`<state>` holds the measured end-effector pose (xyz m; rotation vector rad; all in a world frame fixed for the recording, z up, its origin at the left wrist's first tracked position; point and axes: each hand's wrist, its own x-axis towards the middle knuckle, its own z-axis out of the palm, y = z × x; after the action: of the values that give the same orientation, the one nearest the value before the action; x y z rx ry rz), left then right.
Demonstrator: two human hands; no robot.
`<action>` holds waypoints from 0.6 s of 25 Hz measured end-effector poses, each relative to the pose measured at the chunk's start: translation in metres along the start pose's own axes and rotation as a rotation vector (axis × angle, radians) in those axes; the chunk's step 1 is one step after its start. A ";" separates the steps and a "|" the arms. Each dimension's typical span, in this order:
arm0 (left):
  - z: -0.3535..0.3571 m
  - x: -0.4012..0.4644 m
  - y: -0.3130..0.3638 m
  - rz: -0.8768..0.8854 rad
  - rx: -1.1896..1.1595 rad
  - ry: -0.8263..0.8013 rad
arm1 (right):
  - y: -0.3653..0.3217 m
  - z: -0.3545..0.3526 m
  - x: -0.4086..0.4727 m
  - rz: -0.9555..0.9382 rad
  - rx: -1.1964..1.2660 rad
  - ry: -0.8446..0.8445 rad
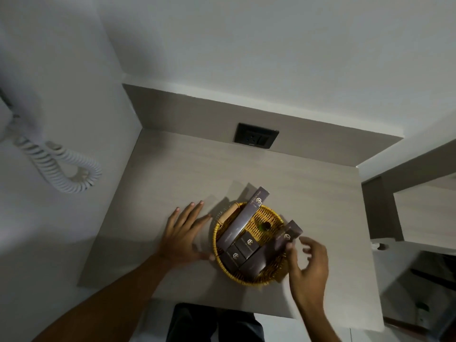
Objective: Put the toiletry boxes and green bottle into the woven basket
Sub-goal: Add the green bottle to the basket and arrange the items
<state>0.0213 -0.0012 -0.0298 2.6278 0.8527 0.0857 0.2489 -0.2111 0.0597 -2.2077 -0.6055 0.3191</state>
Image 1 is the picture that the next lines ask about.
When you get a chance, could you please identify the person's right hand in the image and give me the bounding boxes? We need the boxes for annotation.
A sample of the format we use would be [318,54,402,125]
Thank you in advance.
[285,236,330,310]

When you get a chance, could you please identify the person's left hand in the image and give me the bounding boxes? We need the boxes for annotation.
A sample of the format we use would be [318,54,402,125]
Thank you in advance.
[157,201,215,270]

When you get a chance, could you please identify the medium brown box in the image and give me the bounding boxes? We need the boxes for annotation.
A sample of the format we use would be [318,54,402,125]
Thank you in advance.
[262,220,304,261]

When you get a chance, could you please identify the person's left forearm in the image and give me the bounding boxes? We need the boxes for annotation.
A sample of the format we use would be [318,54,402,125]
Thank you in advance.
[32,253,179,342]

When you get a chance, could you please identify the person's right forearm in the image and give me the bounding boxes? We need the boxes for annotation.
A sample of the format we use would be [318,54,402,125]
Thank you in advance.
[296,303,342,342]

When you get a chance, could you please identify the small brown box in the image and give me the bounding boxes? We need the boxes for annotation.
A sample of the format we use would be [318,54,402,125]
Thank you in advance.
[238,257,268,282]
[233,231,261,259]
[222,244,247,268]

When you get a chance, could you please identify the light wooden comb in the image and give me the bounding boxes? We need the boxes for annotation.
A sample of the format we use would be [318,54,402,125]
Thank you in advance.
[216,203,240,225]

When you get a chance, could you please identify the yellow wicker basket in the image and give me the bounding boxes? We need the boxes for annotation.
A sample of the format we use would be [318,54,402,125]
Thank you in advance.
[213,202,290,286]

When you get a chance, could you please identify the long brown box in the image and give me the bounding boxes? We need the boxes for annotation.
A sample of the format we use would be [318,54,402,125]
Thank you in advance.
[216,187,271,252]

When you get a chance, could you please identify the person's dark trousers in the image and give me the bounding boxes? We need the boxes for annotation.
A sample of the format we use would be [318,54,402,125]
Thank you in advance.
[165,303,266,342]

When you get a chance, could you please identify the wooden framed mirror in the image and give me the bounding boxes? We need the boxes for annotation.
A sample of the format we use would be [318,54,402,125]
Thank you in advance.
[361,139,456,254]

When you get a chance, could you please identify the black wall socket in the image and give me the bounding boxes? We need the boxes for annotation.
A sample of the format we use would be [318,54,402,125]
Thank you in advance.
[233,123,280,150]

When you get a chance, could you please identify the white coiled cord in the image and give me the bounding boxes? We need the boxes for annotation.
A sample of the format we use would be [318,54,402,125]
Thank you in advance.
[14,136,103,194]

